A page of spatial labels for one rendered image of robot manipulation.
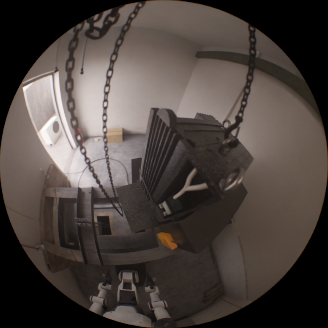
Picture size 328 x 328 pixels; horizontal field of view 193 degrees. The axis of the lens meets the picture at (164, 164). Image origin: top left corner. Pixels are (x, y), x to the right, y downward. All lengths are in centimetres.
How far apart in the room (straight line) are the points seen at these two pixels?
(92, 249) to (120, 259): 32
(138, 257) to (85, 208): 78
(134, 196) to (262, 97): 187
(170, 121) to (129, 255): 117
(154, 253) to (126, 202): 63
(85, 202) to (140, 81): 237
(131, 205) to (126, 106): 219
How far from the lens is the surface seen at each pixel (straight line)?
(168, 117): 33
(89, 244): 125
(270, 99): 152
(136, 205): 89
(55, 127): 402
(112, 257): 121
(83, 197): 131
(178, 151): 30
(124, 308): 93
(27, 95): 614
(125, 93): 244
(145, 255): 116
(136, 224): 87
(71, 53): 20
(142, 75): 239
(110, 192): 121
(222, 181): 26
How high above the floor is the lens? 177
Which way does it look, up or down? 50 degrees down
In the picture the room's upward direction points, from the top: 23 degrees clockwise
